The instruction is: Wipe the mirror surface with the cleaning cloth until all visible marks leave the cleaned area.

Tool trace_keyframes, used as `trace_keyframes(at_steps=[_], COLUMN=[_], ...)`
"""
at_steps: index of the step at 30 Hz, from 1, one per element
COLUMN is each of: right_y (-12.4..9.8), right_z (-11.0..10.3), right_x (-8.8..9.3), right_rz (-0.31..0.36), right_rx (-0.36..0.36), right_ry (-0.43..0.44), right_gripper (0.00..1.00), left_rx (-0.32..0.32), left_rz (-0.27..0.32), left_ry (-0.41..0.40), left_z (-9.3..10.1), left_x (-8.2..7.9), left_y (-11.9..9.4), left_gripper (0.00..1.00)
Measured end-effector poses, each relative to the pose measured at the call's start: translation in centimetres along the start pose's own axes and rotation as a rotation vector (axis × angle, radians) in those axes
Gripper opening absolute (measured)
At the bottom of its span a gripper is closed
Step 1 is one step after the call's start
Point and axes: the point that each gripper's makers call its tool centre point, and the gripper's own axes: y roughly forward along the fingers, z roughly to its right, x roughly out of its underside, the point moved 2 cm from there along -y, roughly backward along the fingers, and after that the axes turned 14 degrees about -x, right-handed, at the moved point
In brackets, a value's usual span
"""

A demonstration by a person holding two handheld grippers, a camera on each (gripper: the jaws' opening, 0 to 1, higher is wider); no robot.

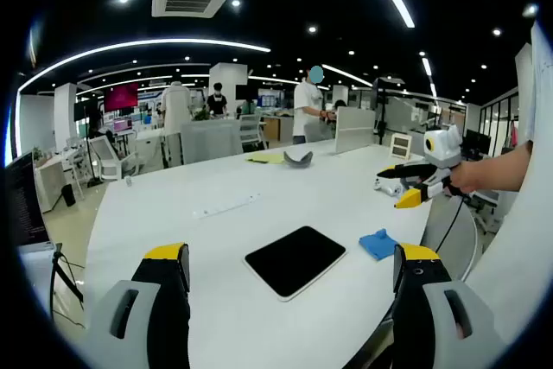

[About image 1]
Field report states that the grey partition panel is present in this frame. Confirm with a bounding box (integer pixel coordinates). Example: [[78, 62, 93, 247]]
[[180, 119, 244, 166]]

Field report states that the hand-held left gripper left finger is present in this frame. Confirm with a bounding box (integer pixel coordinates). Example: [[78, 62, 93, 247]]
[[86, 242, 191, 369]]

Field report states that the grey headset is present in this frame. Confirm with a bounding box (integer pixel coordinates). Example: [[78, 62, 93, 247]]
[[283, 150, 315, 170]]

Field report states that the person's right hand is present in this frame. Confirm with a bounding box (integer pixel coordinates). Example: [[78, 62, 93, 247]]
[[449, 160, 481, 195]]

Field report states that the red display screen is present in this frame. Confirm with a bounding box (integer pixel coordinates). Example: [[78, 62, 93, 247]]
[[103, 82, 140, 113]]

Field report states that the small white framed box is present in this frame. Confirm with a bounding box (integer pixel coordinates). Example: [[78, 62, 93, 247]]
[[390, 132, 412, 160]]

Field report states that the black tripod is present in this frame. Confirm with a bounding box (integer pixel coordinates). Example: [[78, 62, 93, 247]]
[[48, 242, 86, 323]]

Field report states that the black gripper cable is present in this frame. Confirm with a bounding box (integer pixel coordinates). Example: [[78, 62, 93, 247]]
[[434, 194, 473, 254]]

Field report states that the black bin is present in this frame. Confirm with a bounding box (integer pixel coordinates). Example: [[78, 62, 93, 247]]
[[60, 183, 77, 208]]

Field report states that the white table cable cover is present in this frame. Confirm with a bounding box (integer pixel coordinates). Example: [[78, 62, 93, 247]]
[[192, 193, 262, 219]]

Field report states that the blue cleaning cloth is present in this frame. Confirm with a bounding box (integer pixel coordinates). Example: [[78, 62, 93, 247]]
[[359, 228, 399, 262]]

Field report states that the white game controller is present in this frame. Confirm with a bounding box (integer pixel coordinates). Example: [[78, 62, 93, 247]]
[[372, 180, 405, 197]]

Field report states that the person's white shirt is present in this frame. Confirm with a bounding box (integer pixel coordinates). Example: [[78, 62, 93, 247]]
[[465, 18, 553, 347]]

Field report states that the white mesh chair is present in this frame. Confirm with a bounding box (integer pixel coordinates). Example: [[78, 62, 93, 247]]
[[238, 113, 270, 150]]

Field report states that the grey desk divider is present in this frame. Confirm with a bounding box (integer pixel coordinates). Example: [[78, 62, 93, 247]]
[[334, 106, 378, 156]]

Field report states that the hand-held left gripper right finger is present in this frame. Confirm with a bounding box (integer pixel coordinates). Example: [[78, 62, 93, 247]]
[[391, 242, 506, 369]]

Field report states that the yellow paper sheet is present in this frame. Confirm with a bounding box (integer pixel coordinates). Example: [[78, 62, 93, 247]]
[[245, 151, 287, 166]]

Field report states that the white office chair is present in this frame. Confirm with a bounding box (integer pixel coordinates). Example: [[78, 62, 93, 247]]
[[87, 134, 140, 183]]

